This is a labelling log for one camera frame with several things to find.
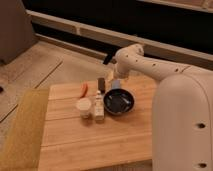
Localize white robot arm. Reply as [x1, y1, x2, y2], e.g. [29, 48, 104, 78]
[112, 44, 213, 171]

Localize dark rectangular block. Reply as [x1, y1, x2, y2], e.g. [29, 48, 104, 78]
[98, 78, 106, 94]

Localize black round bowl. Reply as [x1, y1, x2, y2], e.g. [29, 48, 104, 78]
[104, 89, 135, 116]

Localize orange carrot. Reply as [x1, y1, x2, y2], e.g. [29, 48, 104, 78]
[80, 83, 88, 98]

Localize small white bottle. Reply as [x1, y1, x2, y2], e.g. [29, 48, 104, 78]
[94, 91, 104, 121]

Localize grey sofa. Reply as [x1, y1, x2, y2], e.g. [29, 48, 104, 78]
[0, 0, 37, 64]

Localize yellow-green mat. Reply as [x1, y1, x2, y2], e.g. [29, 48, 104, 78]
[0, 89, 49, 171]

